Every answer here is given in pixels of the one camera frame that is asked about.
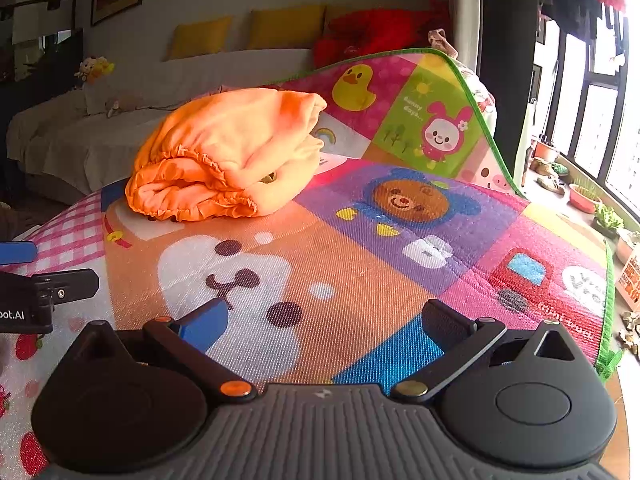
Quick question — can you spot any pink plant tray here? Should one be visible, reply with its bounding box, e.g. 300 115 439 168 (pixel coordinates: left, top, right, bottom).
569 183 604 214

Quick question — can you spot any yellow cushion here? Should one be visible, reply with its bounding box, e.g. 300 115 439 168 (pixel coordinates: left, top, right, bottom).
167 17 234 61
247 5 327 51

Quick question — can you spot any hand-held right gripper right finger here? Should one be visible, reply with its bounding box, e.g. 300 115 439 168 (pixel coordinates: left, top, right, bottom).
391 300 576 405

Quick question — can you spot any brown plant pot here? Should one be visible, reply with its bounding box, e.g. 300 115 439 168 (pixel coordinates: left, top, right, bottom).
534 140 560 164

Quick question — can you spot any orange pumpkin costume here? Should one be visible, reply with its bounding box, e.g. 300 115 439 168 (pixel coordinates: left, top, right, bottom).
125 87 328 223

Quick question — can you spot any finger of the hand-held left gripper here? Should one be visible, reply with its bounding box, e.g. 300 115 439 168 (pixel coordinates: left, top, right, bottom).
0 269 100 306
0 241 39 267

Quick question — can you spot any orange printed sign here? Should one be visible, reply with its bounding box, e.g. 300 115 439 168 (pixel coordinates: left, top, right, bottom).
615 254 640 312

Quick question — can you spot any yellow plush toy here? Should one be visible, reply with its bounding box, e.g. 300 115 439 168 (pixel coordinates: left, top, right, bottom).
75 56 116 86

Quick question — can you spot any colourful cartoon play mat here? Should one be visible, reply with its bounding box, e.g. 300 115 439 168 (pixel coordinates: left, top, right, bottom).
0 49 623 480

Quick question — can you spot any small beige plush toy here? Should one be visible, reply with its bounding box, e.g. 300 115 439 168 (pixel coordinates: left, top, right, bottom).
427 29 459 59

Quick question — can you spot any white covered sofa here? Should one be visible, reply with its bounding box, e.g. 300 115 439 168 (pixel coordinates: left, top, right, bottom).
5 10 481 206

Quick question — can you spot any floral white pillow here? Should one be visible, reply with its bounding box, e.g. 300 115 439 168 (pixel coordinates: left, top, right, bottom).
470 72 499 133

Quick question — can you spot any red plush blanket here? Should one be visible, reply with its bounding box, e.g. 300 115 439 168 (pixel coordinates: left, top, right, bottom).
312 7 451 68

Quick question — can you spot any green potted plant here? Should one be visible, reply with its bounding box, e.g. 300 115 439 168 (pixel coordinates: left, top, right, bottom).
592 204 625 239

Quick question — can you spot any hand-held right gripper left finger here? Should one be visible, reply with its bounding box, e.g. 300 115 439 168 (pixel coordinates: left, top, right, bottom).
80 299 257 404

